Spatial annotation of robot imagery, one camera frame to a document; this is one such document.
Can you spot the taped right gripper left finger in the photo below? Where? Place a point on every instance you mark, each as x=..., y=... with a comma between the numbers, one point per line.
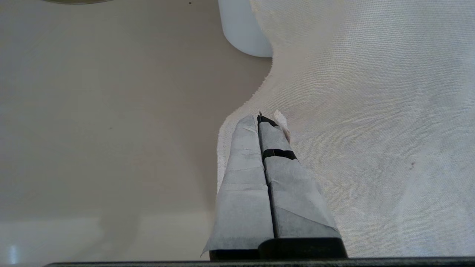
x=241, y=193

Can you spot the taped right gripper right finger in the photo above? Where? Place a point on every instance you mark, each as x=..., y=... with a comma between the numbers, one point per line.
x=297, y=207

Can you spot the white cylindrical container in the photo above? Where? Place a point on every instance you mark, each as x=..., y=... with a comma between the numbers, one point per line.
x=243, y=26

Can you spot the white woven cloth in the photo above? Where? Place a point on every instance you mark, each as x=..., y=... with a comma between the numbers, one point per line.
x=371, y=111

